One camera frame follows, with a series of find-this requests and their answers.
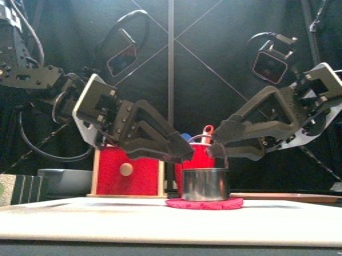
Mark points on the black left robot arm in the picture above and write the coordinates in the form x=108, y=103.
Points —
x=27, y=71

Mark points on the red wooden drawer box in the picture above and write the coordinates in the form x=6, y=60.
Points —
x=127, y=176

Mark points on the round metal dough cutter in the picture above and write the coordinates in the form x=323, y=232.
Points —
x=206, y=185

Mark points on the flat pink dough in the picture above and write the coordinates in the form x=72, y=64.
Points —
x=204, y=204

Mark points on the brown wooden tray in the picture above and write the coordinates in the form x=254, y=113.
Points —
x=288, y=197

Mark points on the grey plastic box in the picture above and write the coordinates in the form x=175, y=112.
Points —
x=67, y=181

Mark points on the white cutting board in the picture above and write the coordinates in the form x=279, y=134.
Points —
x=168, y=223

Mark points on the green striped box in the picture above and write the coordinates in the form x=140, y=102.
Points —
x=21, y=190

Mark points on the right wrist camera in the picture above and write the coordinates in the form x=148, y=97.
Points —
x=268, y=66

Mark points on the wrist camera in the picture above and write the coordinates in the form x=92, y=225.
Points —
x=268, y=66
x=121, y=55

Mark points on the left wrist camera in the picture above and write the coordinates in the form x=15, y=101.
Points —
x=121, y=55

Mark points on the vertical metal frame pole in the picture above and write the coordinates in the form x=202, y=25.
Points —
x=171, y=66

